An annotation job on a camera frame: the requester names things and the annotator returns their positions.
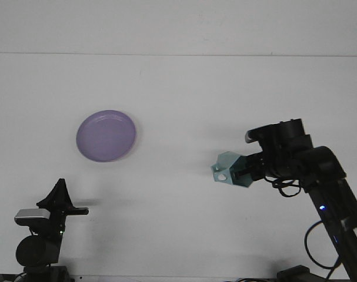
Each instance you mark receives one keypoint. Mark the pale purple round plate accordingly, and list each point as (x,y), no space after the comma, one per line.
(106,136)

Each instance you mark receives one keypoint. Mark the pale blue hexagonal cup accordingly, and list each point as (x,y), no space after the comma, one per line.
(225,164)

